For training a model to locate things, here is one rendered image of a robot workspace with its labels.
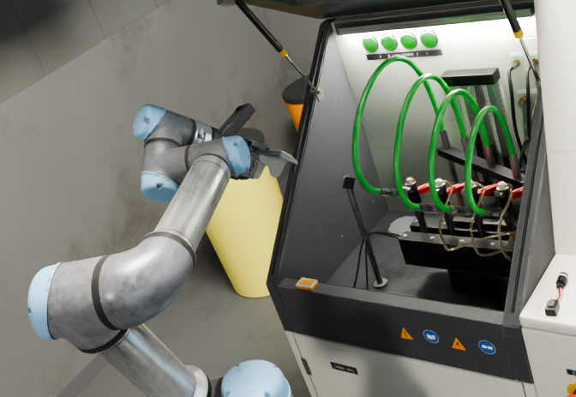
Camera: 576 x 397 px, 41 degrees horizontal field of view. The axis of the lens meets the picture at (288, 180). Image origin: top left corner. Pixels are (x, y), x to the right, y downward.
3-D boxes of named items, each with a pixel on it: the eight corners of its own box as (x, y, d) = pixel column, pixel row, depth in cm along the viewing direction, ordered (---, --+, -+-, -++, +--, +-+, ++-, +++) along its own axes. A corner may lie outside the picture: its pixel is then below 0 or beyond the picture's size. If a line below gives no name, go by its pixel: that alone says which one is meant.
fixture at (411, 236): (411, 285, 204) (397, 238, 197) (429, 263, 210) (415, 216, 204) (538, 304, 182) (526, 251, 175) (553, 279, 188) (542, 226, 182)
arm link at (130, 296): (155, 274, 109) (239, 117, 150) (88, 285, 112) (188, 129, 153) (187, 336, 114) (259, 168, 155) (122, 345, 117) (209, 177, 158)
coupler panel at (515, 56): (521, 158, 199) (497, 45, 185) (526, 151, 201) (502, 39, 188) (573, 159, 190) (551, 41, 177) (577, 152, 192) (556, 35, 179)
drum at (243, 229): (256, 247, 418) (209, 129, 387) (326, 251, 392) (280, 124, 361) (210, 299, 388) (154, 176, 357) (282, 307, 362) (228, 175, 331)
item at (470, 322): (295, 333, 209) (276, 285, 202) (304, 322, 212) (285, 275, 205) (515, 381, 169) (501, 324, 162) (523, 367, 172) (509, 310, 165)
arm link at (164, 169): (183, 179, 147) (185, 130, 152) (130, 190, 150) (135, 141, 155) (201, 197, 153) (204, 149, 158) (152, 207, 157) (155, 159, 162)
